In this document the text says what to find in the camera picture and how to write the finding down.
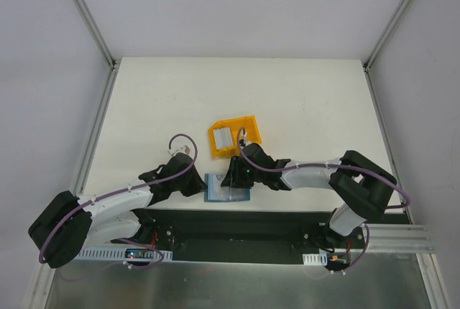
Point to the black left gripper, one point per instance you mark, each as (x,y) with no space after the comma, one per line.
(194,182)

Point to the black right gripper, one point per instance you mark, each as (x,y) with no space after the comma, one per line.
(234,174)

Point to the blue leather card holder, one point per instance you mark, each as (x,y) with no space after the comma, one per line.
(215,193)

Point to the yellow plastic bin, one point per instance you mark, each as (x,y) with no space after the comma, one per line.
(250,126)

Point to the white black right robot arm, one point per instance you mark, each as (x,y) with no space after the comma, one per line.
(364,187)

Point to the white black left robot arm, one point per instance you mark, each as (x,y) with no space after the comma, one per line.
(71,223)

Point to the stack of white cards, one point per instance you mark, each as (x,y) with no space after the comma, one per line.
(223,138)

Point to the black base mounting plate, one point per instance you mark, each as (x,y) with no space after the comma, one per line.
(244,236)

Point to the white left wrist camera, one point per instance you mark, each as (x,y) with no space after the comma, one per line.
(184,149)

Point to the white slotted cable duct right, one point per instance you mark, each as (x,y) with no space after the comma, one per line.
(319,259)

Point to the white slotted cable duct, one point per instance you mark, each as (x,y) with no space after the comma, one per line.
(123,253)
(319,259)

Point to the white slotted cable duct left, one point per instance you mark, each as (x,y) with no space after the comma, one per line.
(123,253)

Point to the aluminium frame rail left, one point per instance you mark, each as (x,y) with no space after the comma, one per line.
(95,32)

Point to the aluminium frame rail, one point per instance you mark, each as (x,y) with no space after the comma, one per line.
(95,32)
(396,18)

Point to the aluminium frame rail right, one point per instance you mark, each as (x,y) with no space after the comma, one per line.
(396,18)

